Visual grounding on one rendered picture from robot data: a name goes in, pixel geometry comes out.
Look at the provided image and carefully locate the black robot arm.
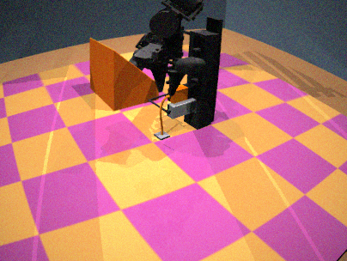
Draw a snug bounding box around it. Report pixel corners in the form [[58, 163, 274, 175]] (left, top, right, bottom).
[[129, 0, 204, 70]]

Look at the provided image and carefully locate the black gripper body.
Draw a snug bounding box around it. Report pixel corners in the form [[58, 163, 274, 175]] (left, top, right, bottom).
[[152, 33, 206, 75]]

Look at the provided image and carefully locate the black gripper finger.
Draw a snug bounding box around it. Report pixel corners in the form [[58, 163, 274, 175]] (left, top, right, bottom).
[[151, 63, 168, 93], [165, 69, 186, 96]]

